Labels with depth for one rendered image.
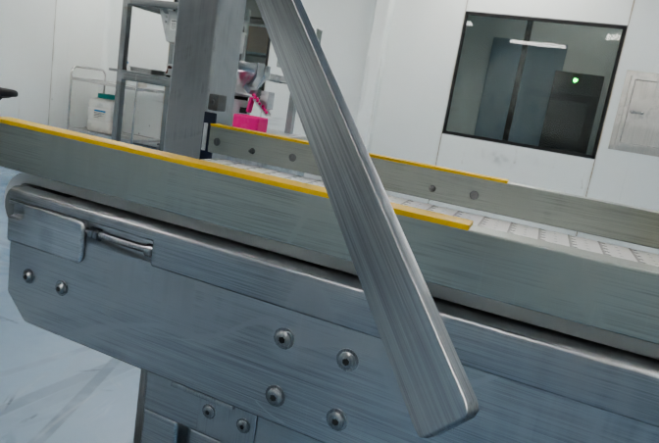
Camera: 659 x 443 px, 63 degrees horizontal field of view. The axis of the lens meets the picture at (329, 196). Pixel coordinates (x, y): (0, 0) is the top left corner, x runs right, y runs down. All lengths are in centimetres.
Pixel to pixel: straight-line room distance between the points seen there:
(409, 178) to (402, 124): 495
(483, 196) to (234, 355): 30
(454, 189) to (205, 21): 35
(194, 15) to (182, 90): 9
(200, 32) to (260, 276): 43
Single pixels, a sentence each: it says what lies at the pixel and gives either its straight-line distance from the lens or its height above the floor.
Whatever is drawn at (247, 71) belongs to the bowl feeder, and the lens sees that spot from 316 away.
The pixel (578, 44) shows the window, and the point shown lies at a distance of 540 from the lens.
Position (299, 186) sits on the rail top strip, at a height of 95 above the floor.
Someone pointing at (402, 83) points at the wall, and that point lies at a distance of 552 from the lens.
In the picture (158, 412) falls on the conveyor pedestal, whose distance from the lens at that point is 46.
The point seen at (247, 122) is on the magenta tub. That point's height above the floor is 82.
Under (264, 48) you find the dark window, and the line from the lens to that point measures 614.
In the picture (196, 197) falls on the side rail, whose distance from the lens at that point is 33.
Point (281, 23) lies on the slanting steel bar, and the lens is 27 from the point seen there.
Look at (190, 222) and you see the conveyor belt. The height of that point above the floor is 91.
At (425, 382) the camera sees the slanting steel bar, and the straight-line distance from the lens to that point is 18.
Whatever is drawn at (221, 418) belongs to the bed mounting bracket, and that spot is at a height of 77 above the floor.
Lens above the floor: 100
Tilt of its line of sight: 10 degrees down
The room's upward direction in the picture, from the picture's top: 9 degrees clockwise
